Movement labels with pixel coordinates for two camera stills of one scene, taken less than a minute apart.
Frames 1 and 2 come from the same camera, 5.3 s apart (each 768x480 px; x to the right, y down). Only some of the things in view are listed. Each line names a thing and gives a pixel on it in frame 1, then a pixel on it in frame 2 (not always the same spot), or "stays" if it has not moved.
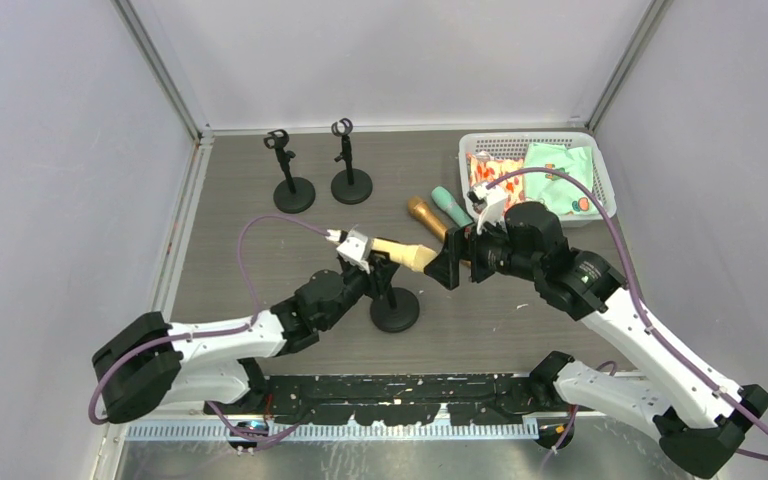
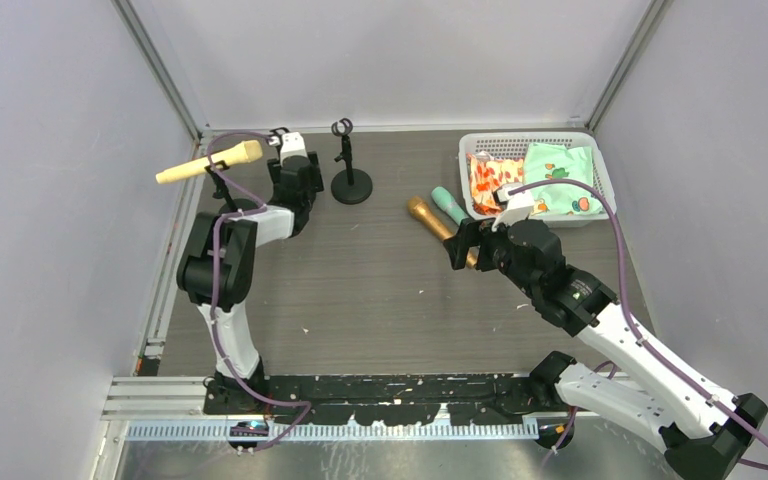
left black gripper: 376,273 -> 223,171
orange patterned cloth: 490,170 stays
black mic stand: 351,185 stays
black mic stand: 394,309 -> 220,184
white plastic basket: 513,145 stays
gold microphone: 421,209 stays
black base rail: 393,400 stays
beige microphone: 415,257 -> 246,152
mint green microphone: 445,198 stays
